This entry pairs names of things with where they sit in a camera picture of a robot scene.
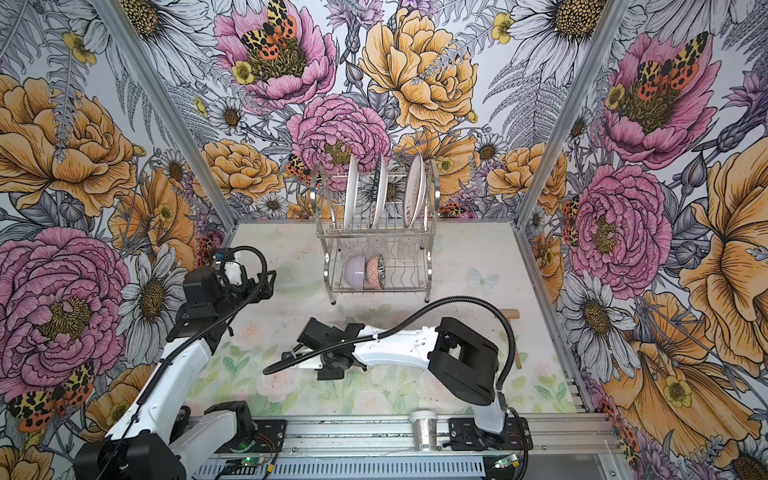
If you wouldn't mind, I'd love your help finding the lavender bowl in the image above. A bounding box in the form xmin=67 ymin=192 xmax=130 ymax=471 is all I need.
xmin=343 ymin=254 xmax=366 ymax=290

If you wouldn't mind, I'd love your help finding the green rimmed white plate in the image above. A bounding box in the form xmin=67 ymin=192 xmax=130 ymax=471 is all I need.
xmin=343 ymin=155 xmax=359 ymax=230

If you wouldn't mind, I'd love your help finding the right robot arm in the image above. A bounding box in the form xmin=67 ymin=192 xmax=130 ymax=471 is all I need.
xmin=297 ymin=317 xmax=507 ymax=435

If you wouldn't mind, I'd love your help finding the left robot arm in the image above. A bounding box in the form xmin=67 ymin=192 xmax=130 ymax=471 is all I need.
xmin=74 ymin=265 xmax=276 ymax=479

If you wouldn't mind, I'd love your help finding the chrome two-tier dish rack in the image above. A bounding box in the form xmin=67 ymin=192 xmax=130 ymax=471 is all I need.
xmin=308 ymin=166 xmax=441 ymax=305

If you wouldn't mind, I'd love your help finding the dark rimmed white plate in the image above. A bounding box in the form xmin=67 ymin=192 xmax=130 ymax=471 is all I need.
xmin=370 ymin=157 xmax=388 ymax=230

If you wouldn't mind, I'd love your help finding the pink patterned white plate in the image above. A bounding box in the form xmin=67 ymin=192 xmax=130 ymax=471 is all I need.
xmin=403 ymin=154 xmax=426 ymax=228

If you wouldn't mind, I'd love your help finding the small wooden mallet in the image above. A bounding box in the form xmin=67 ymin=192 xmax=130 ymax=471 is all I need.
xmin=501 ymin=309 xmax=522 ymax=370

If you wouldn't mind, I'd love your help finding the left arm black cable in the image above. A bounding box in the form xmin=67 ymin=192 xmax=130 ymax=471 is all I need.
xmin=110 ymin=245 xmax=269 ymax=480

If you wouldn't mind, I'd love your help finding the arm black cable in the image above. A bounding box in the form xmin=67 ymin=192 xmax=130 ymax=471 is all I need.
xmin=110 ymin=245 xmax=269 ymax=480
xmin=262 ymin=295 xmax=517 ymax=376

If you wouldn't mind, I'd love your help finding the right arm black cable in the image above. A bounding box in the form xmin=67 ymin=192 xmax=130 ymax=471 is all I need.
xmin=262 ymin=295 xmax=517 ymax=376

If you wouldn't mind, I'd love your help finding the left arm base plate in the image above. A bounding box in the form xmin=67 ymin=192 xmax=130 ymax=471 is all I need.
xmin=216 ymin=419 xmax=288 ymax=454

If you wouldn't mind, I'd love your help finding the white cylinder on rail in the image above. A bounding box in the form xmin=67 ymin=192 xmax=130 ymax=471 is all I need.
xmin=409 ymin=410 xmax=438 ymax=451

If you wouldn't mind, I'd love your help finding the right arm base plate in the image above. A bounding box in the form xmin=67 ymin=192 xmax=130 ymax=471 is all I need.
xmin=444 ymin=417 xmax=534 ymax=451

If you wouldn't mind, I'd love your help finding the aluminium front rail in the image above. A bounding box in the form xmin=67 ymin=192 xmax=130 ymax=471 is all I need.
xmin=179 ymin=415 xmax=619 ymax=460

